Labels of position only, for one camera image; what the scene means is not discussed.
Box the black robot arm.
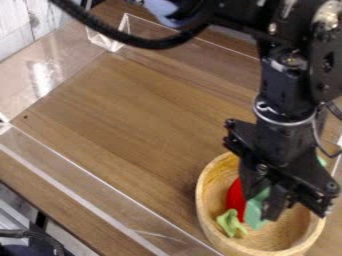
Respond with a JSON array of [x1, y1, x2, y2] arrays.
[[166, 0, 342, 221]]

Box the clear acrylic wall panels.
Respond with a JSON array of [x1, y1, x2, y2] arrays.
[[0, 12, 342, 256]]

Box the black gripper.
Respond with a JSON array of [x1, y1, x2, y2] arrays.
[[224, 119, 340, 221]]

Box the green rectangular block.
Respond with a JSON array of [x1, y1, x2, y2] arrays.
[[242, 155, 329, 232]]

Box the brown wooden bowl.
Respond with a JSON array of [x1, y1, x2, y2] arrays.
[[196, 152, 327, 256]]

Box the clear acrylic corner bracket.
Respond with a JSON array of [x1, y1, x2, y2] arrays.
[[83, 12, 133, 53]]

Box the black metal clamp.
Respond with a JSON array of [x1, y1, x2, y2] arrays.
[[0, 209, 75, 256]]

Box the red plush tomato toy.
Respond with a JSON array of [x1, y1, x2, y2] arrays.
[[216, 176, 249, 239]]

